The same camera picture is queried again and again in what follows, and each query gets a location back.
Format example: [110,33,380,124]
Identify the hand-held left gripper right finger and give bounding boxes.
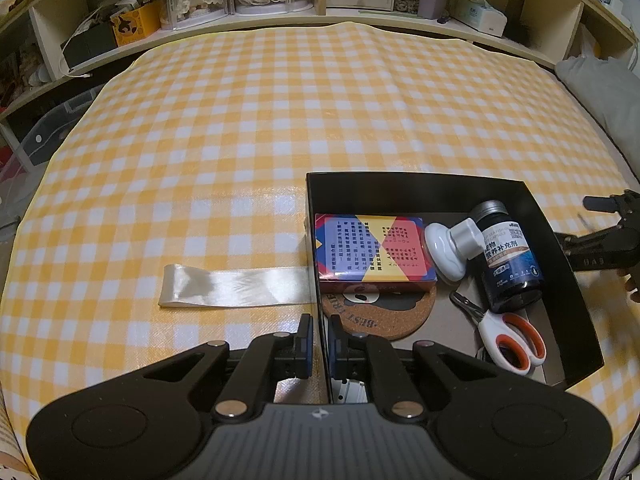
[327,315,501,421]

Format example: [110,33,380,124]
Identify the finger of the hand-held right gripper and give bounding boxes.
[554,220,640,271]
[583,190,640,217]

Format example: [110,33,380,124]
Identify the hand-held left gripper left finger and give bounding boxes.
[142,314,318,418]

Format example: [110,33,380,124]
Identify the black cardboard box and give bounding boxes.
[304,171,606,405]

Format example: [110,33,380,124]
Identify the colourful card box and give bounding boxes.
[314,213,440,295]

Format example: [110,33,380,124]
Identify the white orange scissors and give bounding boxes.
[449,290,548,376]

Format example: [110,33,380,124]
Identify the white round sponge brush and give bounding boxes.
[424,219,483,282]

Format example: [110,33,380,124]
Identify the person's right hand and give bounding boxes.
[619,267,640,305]

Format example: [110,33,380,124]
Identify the round cork coaster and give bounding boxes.
[320,282,438,342]

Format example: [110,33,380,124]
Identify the cream satin ribbon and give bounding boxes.
[158,262,318,309]

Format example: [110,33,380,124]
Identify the dark blue supplement bottle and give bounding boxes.
[471,200,545,313]

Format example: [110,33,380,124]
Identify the grey pillow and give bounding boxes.
[556,56,640,181]

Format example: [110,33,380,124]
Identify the white tissue box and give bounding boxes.
[449,0,508,37]

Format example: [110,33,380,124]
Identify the yellow checked tablecloth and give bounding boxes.
[0,22,640,480]

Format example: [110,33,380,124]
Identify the clear plastic storage bin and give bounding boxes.
[0,85,103,186]

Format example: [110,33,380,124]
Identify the yellow box with black cat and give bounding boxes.
[110,2,163,47]

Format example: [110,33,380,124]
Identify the dark green box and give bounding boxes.
[61,22,118,68]

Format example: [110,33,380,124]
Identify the white cable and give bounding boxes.
[59,7,98,79]

